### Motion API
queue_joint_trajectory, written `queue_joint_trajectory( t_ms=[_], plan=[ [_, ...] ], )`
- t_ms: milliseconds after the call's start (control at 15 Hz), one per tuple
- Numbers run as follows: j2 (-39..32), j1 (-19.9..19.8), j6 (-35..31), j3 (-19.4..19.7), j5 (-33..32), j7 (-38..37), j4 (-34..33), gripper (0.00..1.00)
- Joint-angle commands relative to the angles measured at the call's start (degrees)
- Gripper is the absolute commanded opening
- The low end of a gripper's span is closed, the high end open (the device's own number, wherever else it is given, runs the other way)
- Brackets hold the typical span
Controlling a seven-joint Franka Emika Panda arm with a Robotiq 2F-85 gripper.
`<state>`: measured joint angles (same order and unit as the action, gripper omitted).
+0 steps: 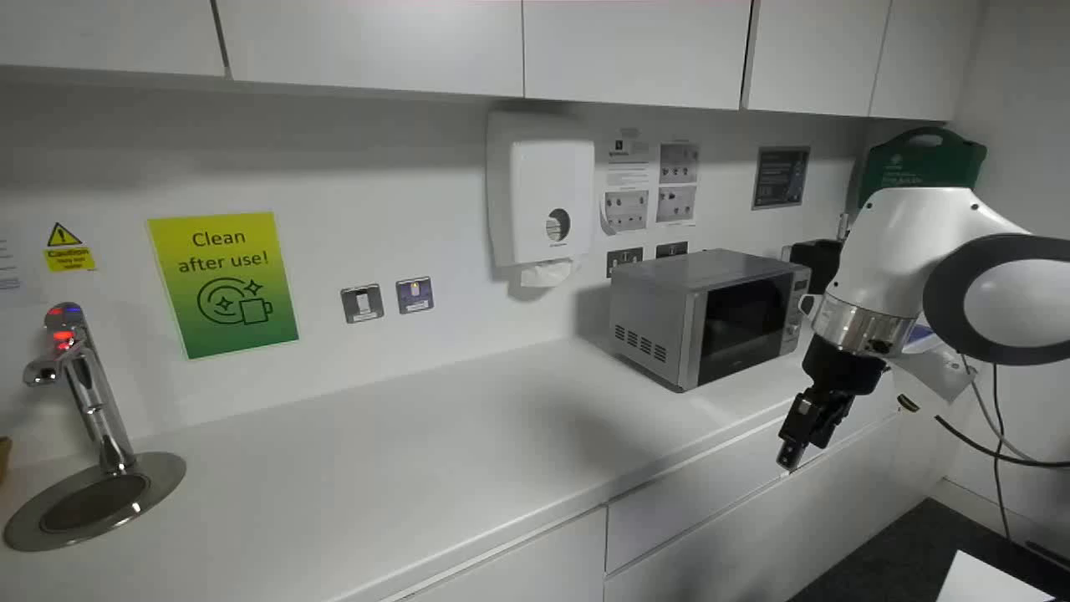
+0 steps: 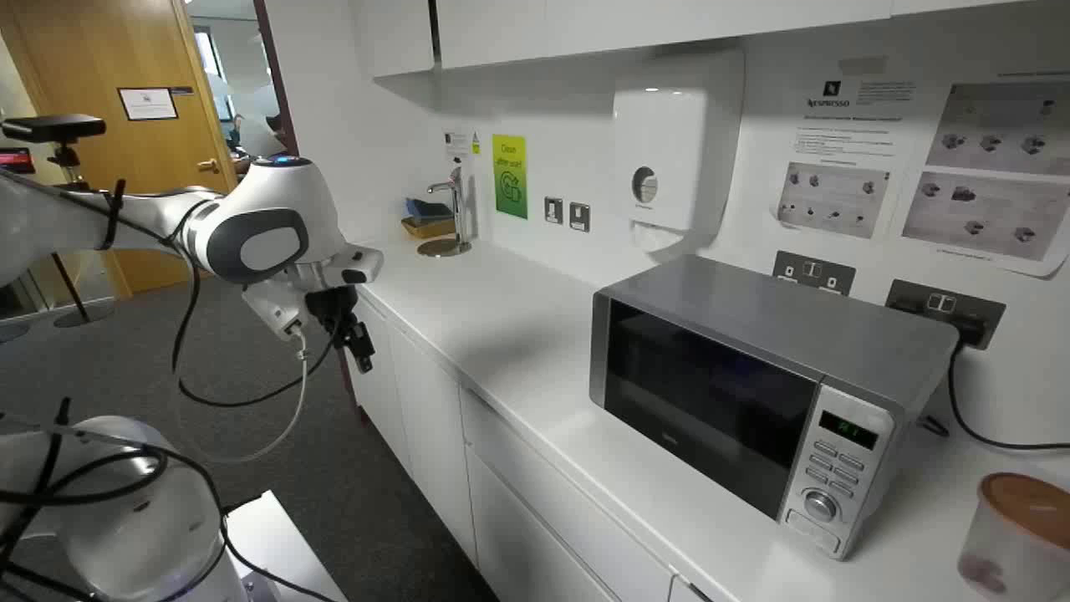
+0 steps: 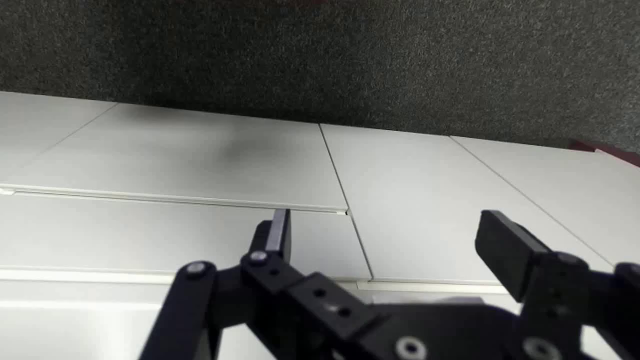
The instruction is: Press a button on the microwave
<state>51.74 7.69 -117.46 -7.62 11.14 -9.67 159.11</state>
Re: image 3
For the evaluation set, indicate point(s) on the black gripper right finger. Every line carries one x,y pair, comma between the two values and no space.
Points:
513,253

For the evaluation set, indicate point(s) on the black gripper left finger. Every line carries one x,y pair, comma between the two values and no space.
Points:
267,300

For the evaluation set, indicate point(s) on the white base cabinet door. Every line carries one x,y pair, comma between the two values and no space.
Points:
572,192
427,200

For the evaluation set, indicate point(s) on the dark red floor strip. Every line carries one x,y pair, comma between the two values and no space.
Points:
610,152

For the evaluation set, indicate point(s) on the white cabinet drawer front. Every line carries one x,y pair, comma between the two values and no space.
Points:
120,233

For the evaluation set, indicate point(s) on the tall white drawer front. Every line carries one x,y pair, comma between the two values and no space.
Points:
173,152

